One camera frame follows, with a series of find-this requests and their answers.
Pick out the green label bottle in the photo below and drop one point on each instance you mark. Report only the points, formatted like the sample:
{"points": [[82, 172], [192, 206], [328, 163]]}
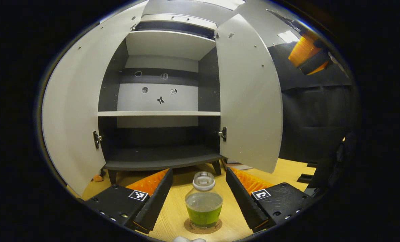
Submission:
{"points": [[204, 205]]}

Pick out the grey cabinet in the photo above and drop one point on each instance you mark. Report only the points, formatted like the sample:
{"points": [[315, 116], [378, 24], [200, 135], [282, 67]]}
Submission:
{"points": [[159, 154]]}

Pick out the ceiling light panel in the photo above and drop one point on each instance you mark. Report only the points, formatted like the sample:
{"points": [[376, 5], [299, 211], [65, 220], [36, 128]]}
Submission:
{"points": [[288, 36]]}

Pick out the grey cabinet door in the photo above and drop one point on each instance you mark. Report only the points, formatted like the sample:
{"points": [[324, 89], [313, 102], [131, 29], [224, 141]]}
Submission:
{"points": [[75, 111], [250, 101]]}

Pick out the round cork coaster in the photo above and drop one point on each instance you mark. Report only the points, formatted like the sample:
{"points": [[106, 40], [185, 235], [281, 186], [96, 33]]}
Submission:
{"points": [[190, 227]]}

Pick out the small black block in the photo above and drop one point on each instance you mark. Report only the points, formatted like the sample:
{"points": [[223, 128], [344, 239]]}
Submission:
{"points": [[306, 178], [312, 164]]}

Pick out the small orange object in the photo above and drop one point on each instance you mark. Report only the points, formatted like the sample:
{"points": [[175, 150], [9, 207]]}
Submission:
{"points": [[98, 178]]}

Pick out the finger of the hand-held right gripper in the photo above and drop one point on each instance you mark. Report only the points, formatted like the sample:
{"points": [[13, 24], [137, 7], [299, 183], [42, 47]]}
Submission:
{"points": [[317, 64], [304, 48]]}

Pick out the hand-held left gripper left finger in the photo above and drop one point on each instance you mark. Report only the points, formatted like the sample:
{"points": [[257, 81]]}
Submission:
{"points": [[158, 201]]}

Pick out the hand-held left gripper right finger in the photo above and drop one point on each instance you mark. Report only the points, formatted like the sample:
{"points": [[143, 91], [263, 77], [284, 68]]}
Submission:
{"points": [[241, 201]]}

